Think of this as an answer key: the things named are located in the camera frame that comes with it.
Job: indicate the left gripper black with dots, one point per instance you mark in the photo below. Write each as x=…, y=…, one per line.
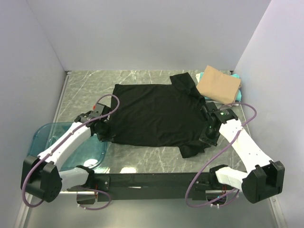
x=109, y=135

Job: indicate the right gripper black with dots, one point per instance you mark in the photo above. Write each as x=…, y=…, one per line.
x=204, y=138

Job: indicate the black t shirt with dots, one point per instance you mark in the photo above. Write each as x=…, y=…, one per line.
x=155, y=115

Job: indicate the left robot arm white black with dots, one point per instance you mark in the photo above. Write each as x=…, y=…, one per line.
x=61, y=152

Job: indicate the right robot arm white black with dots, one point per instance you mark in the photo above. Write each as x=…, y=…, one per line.
x=247, y=154

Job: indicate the blue transparent plastic bin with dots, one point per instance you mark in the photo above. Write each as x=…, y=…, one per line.
x=90, y=153

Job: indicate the folded teal t shirt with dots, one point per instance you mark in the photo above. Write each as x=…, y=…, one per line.
x=239, y=95

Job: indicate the folded tan t shirt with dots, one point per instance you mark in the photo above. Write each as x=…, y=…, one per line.
x=218, y=86

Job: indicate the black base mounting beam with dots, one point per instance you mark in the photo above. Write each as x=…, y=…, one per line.
x=151, y=186

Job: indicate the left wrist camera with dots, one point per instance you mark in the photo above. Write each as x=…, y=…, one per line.
x=100, y=109

